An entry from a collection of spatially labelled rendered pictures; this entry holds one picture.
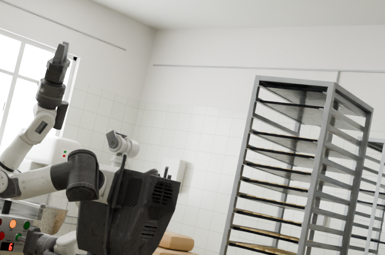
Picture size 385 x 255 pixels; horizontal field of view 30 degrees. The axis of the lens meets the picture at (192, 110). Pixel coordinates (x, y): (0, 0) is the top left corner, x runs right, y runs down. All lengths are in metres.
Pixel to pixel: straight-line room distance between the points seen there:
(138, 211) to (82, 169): 0.23
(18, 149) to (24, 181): 0.11
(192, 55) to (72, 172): 5.99
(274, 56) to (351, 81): 0.99
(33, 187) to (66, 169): 0.13
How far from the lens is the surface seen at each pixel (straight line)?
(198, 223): 7.67
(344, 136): 4.14
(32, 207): 3.14
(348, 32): 7.07
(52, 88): 2.37
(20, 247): 3.08
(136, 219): 2.39
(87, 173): 2.34
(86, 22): 8.15
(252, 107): 4.04
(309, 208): 3.79
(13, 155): 2.46
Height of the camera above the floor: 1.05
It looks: 7 degrees up
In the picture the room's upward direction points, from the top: 12 degrees clockwise
